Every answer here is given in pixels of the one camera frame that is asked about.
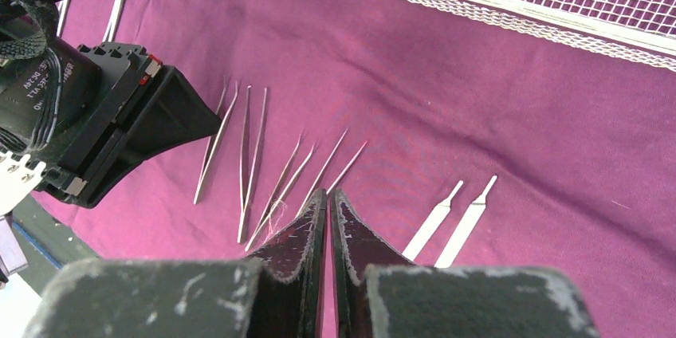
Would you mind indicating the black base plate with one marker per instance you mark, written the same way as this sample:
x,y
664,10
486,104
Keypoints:
x,y
47,243

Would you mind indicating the steel curved tweezers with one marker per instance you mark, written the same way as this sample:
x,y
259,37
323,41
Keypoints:
x,y
283,186

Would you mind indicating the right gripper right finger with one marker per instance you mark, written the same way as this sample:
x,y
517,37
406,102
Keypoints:
x,y
380,293

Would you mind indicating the steel needle holder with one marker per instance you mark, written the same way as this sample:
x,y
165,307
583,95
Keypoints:
x,y
334,168

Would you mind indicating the purple cloth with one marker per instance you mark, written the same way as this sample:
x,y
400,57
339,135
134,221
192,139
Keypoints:
x,y
583,144

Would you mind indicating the steel hemostat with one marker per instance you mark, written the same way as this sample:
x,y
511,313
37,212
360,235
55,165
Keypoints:
x,y
113,21

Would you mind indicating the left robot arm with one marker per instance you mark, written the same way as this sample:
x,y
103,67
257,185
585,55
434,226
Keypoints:
x,y
41,77

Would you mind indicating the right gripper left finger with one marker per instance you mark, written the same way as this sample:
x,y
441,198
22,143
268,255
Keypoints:
x,y
273,292

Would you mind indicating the steel forceps clamp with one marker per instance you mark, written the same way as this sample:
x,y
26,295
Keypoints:
x,y
62,8

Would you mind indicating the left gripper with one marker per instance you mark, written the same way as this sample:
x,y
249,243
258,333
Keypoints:
x,y
135,110

